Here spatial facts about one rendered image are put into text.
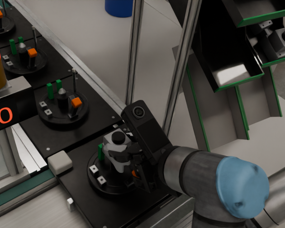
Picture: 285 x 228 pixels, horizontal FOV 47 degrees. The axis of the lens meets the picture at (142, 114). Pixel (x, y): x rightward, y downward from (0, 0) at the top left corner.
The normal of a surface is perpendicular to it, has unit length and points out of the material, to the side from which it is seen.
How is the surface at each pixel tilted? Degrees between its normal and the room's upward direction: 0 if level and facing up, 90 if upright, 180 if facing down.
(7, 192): 0
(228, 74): 25
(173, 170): 68
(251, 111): 45
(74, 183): 0
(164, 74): 0
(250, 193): 54
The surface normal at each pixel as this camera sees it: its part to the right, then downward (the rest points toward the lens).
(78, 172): 0.10, -0.69
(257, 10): 0.29, -0.34
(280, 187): -0.59, -0.36
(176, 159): -0.60, -0.64
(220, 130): 0.40, -0.02
